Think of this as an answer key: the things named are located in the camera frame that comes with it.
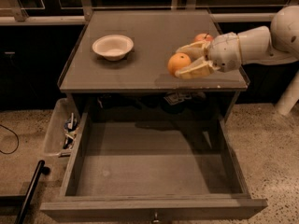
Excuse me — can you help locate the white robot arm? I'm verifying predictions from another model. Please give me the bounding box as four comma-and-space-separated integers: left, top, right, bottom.
174, 6, 299, 79

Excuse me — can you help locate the orange fruit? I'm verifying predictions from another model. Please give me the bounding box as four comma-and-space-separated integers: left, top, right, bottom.
167, 52, 192, 76

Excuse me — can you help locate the metal railing frame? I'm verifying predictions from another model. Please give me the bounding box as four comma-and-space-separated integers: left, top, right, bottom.
0, 0, 299, 26

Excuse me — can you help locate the clutter inside plastic bin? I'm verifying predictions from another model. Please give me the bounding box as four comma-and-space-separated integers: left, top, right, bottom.
63, 113, 78, 149

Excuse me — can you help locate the open grey top drawer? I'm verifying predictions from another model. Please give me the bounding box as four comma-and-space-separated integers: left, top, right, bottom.
41, 113, 267, 223

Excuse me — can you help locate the clear plastic bin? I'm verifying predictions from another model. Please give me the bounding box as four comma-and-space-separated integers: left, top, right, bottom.
44, 98, 75, 157

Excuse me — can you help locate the black cable on floor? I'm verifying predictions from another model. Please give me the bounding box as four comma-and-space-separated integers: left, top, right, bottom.
0, 123, 21, 155

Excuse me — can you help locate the white bowl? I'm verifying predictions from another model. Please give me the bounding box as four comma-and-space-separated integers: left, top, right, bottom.
92, 35, 134, 62

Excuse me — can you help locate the red apple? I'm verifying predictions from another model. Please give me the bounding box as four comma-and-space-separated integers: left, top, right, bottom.
193, 33, 214, 42

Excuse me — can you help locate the black metal bar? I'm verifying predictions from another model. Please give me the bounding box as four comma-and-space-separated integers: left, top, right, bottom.
14, 160, 50, 224

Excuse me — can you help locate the grey wooden cabinet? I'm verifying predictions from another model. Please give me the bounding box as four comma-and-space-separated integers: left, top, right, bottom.
57, 9, 251, 123

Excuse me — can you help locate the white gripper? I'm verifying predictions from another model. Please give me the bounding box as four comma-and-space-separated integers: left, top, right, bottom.
175, 33, 242, 79

